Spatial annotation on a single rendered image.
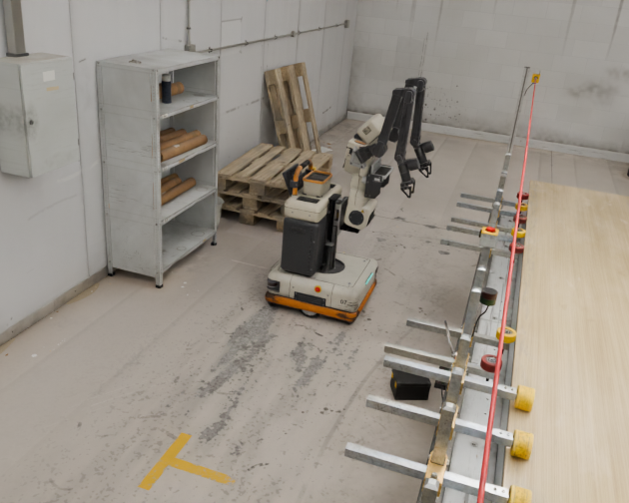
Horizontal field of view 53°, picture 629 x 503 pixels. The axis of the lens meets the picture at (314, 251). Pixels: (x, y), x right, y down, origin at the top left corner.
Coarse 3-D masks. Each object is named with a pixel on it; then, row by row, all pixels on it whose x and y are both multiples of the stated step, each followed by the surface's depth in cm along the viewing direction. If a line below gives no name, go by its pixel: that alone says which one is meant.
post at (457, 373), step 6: (456, 372) 196; (462, 372) 196; (450, 378) 197; (456, 378) 196; (450, 384) 198; (456, 384) 197; (450, 390) 199; (456, 390) 198; (450, 396) 199; (456, 396) 199; (450, 402) 200; (456, 402) 200
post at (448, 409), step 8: (448, 408) 172; (440, 416) 174; (448, 416) 173; (440, 424) 175; (448, 424) 174; (440, 432) 176; (448, 432) 175; (440, 440) 177; (448, 440) 176; (440, 448) 178; (432, 456) 179; (440, 456) 179; (440, 464) 180
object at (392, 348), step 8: (392, 344) 256; (392, 352) 255; (400, 352) 253; (408, 352) 252; (416, 352) 252; (424, 352) 252; (424, 360) 251; (432, 360) 250; (440, 360) 249; (448, 360) 248; (472, 368) 245; (480, 368) 245; (488, 376) 244
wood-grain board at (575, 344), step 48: (576, 192) 454; (528, 240) 361; (576, 240) 368; (624, 240) 374; (528, 288) 303; (576, 288) 308; (624, 288) 312; (528, 336) 262; (576, 336) 266; (624, 336) 269; (528, 384) 231; (576, 384) 234; (624, 384) 236; (576, 432) 208; (624, 432) 211; (528, 480) 187; (576, 480) 188; (624, 480) 190
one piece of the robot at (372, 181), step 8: (376, 160) 413; (376, 168) 414; (384, 168) 420; (392, 168) 421; (368, 176) 404; (376, 176) 402; (384, 176) 403; (368, 184) 406; (376, 184) 404; (384, 184) 429; (368, 192) 408; (376, 192) 406
